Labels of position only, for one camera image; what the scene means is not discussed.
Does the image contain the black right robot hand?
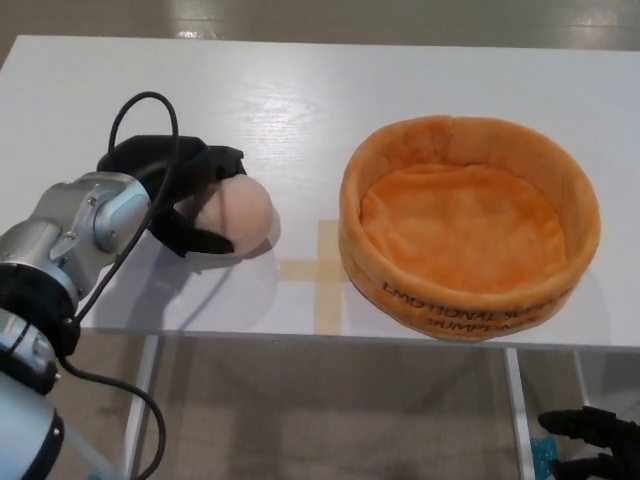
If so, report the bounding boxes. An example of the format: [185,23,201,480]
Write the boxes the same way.
[537,406,640,480]

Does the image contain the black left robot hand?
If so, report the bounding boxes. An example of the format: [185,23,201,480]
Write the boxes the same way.
[95,134,249,258]

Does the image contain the pink round plush toy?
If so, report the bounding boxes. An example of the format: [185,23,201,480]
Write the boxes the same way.
[175,174,281,256]

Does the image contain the orange plush basket plate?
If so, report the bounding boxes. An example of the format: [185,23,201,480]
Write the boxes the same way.
[338,113,601,343]

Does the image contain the teal patterned object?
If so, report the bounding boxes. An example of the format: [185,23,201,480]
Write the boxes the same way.
[530,436,559,480]

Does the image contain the white table leg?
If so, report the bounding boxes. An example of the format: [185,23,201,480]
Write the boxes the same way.
[504,347,536,480]
[119,335,159,469]

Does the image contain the beige tape cross marker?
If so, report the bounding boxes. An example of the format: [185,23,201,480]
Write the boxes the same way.
[279,218,352,335]

